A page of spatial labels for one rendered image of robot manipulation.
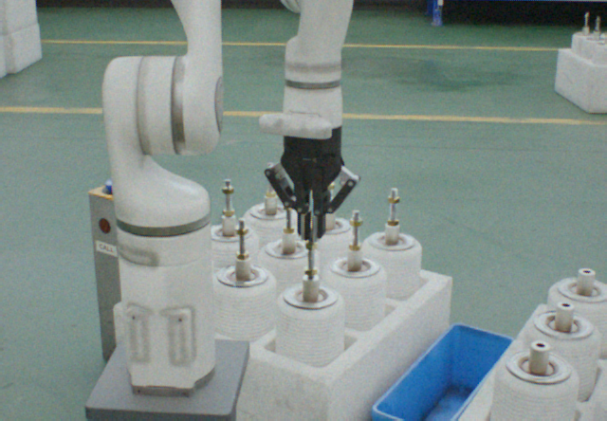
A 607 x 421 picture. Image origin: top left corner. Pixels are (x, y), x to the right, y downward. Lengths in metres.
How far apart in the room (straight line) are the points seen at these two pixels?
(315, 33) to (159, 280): 0.37
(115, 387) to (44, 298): 0.91
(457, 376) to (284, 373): 0.39
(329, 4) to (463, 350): 0.65
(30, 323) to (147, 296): 0.89
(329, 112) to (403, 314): 0.38
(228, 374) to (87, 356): 0.69
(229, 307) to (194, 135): 0.48
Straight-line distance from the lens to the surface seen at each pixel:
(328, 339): 1.14
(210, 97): 0.75
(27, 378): 1.51
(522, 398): 1.00
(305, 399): 1.13
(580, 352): 1.10
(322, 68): 1.02
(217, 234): 1.36
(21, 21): 4.26
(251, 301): 1.18
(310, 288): 1.13
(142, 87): 0.75
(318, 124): 0.98
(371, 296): 1.22
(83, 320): 1.67
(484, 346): 1.38
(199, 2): 0.78
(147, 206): 0.77
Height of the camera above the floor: 0.77
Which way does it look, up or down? 20 degrees down
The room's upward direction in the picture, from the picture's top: straight up
